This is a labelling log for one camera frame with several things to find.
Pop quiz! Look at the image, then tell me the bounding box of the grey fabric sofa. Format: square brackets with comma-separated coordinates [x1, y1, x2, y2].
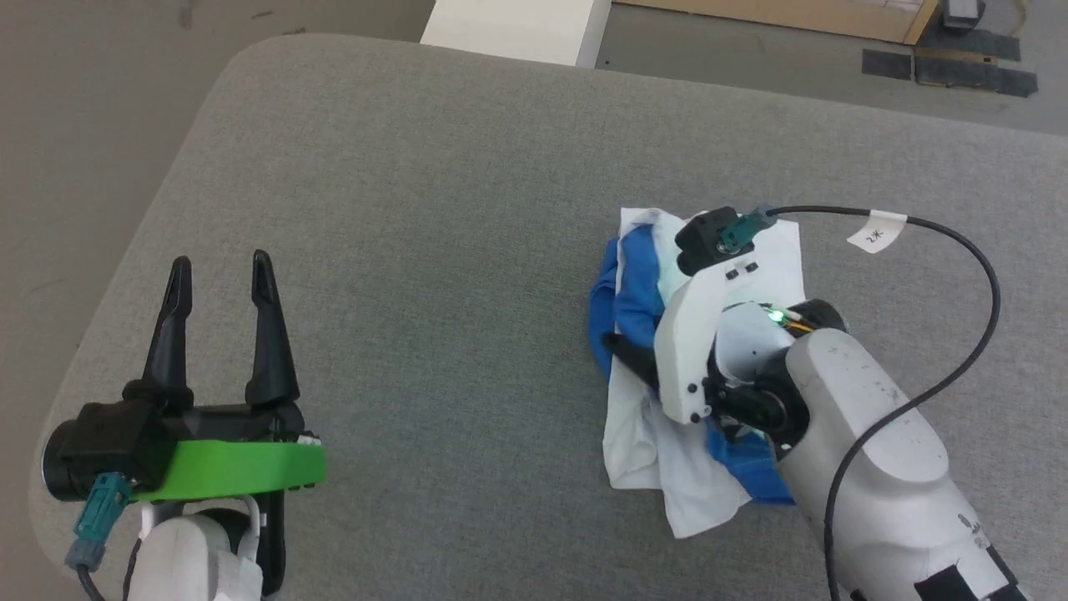
[28, 33, 1068, 601]

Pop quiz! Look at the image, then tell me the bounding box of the lemon print partition screen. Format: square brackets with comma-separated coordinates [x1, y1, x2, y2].
[613, 0, 942, 46]

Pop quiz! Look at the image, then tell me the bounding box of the small black floor mat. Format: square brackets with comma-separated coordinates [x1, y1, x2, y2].
[861, 48, 915, 83]

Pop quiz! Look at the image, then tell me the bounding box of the white right cable label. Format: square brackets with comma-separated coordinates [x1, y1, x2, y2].
[846, 210, 909, 254]

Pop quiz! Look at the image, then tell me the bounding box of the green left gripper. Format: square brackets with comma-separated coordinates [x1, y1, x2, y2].
[123, 248, 328, 503]

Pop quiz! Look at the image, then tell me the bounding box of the blue and white raglan shirt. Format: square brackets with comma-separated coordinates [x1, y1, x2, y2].
[588, 206, 805, 540]

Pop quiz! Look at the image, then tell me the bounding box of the large black floor mat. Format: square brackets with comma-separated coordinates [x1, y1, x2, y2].
[913, 28, 1040, 98]

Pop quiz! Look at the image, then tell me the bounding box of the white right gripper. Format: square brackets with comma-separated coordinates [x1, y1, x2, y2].
[602, 259, 777, 427]

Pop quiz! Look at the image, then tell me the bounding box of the white box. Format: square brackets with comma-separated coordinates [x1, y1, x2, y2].
[419, 0, 613, 69]

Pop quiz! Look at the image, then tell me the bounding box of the metal stand foot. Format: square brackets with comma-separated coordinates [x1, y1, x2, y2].
[940, 0, 988, 33]

